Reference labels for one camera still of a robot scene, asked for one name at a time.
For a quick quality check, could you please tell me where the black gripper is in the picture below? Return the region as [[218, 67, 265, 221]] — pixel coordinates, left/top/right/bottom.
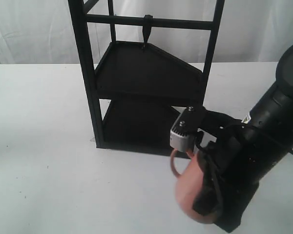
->
[[192, 111, 258, 219]]

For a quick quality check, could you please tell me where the pink ceramic mug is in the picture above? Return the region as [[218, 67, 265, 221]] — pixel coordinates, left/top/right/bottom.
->
[[169, 148, 218, 211]]

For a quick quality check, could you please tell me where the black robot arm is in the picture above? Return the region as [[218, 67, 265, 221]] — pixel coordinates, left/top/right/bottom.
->
[[193, 45, 293, 215]]

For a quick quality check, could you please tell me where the black plastic hook clip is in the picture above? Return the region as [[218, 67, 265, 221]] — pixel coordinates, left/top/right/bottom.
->
[[142, 15, 153, 51]]

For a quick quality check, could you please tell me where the black metal shelf rack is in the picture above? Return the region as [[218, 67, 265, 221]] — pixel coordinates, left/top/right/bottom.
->
[[68, 0, 225, 155]]

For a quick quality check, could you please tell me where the white backdrop curtain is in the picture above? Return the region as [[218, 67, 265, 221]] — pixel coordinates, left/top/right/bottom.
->
[[0, 0, 293, 64]]

